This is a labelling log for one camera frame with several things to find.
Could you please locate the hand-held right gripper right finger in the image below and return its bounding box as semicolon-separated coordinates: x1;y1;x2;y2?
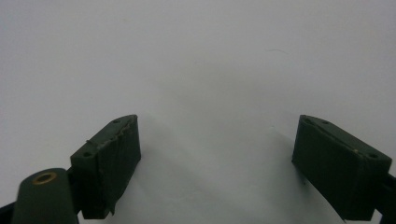
291;114;393;222

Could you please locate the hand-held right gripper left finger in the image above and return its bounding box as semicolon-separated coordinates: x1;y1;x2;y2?
70;114;142;220

